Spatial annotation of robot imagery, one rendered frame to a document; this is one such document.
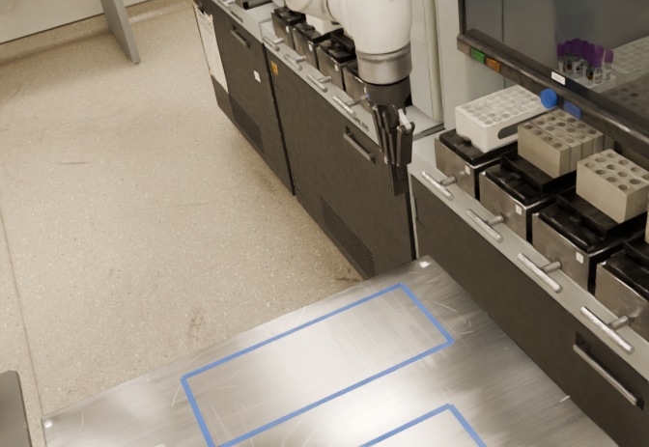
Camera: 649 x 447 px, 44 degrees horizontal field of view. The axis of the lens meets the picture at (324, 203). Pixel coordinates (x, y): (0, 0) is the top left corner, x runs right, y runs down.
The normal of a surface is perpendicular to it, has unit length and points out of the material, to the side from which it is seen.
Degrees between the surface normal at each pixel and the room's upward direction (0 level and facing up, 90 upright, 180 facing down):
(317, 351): 0
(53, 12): 90
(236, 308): 0
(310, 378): 0
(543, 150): 90
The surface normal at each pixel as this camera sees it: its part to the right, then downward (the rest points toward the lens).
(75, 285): -0.15, -0.81
